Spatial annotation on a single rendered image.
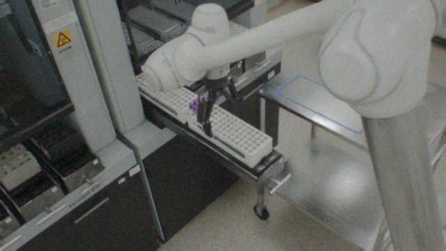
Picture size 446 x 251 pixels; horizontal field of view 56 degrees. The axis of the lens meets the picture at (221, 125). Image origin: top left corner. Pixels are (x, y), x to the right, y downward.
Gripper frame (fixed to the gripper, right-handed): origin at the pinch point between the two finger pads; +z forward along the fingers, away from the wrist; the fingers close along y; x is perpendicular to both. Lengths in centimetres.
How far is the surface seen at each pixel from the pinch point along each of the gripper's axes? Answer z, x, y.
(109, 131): 7.1, 32.6, -23.6
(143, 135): 12.7, 27.0, -14.2
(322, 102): 4.3, -17.3, 34.5
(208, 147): 6.1, -0.7, -6.8
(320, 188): 58, -19, 41
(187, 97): 0.6, 18.8, 2.4
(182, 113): 0.5, 13.3, -4.9
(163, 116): 5.7, 22.6, -6.6
